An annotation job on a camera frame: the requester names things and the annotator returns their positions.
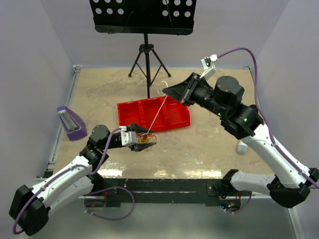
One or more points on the black music stand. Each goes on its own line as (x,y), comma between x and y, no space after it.
(165,17)

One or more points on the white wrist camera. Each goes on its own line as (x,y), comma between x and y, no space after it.
(209,68)
(128,136)

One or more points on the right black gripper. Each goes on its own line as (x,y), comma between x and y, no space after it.
(184,91)

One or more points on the purple metronome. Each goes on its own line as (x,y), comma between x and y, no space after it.
(73,124)

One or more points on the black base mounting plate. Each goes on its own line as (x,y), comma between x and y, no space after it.
(161,191)

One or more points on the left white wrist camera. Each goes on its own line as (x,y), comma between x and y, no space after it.
(128,136)

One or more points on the red three-compartment bin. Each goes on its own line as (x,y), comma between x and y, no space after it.
(159,113)

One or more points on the white microphone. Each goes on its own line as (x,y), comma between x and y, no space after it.
(242,147)

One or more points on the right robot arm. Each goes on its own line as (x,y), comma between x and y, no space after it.
(290,182)

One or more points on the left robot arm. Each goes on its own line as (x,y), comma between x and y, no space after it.
(32,206)

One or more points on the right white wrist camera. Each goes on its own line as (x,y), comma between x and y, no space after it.
(209,68)

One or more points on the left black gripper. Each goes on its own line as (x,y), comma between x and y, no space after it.
(139,147)

